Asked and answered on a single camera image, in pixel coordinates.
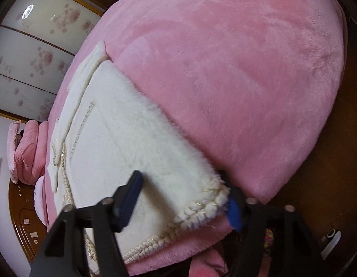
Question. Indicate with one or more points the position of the brown wooden headboard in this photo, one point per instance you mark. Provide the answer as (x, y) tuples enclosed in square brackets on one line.
[(25, 230)]

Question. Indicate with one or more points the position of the white fluffy cardigan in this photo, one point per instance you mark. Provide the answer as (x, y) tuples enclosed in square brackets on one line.
[(132, 138)]

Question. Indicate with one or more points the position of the colourful fabric item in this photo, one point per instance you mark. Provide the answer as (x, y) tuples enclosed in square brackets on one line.
[(269, 238)]

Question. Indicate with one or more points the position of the white device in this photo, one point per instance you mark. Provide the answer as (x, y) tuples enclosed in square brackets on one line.
[(331, 242)]

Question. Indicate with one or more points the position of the small white pillow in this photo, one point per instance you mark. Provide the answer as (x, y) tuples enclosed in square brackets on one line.
[(40, 196)]

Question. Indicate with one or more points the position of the folded pink quilt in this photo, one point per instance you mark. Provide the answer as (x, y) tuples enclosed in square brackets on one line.
[(31, 150)]

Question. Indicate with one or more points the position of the person's pink pants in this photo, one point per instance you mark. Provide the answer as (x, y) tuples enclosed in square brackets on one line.
[(207, 268)]

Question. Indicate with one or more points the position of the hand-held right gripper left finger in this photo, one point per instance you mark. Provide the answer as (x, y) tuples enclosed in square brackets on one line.
[(129, 205)]

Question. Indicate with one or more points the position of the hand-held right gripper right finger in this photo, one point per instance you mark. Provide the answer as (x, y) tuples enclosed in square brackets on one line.
[(234, 215)]

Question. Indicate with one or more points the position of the floral sliding-door wardrobe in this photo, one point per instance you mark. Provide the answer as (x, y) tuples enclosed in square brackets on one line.
[(37, 49)]

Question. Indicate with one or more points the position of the pink lace-trimmed pillow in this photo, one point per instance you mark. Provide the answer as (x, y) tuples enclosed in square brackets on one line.
[(12, 150)]

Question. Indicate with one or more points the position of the pink plush bed blanket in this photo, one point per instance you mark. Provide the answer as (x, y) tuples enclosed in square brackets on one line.
[(224, 78)]

